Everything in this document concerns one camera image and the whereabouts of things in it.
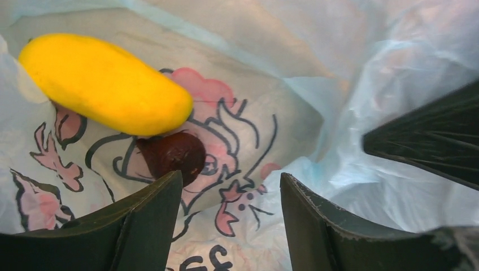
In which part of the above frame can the dark red fake fruit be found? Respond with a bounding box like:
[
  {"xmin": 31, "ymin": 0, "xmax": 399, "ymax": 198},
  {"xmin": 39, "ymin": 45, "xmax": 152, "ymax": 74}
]
[{"xmin": 136, "ymin": 132, "xmax": 206, "ymax": 187}]

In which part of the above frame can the yellow fake mango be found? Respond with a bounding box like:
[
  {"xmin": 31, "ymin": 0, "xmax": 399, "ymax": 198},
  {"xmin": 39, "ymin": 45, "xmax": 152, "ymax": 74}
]
[{"xmin": 18, "ymin": 33, "xmax": 193, "ymax": 136}]

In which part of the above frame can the light blue plastic bag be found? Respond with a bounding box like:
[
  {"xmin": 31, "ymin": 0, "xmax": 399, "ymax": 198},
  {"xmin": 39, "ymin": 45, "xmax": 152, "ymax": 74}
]
[{"xmin": 1, "ymin": 1, "xmax": 478, "ymax": 270}]

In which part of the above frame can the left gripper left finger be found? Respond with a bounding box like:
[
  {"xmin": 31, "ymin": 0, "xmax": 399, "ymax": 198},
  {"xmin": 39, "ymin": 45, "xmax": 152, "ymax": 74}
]
[{"xmin": 1, "ymin": 171, "xmax": 182, "ymax": 270}]

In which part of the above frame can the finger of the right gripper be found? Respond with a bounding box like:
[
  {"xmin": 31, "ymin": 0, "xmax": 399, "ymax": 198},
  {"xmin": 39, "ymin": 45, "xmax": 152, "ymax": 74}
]
[{"xmin": 362, "ymin": 81, "xmax": 478, "ymax": 190}]

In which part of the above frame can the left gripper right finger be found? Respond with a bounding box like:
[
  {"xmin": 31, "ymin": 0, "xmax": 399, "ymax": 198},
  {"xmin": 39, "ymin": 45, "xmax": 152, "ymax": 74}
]
[{"xmin": 280, "ymin": 173, "xmax": 478, "ymax": 270}]

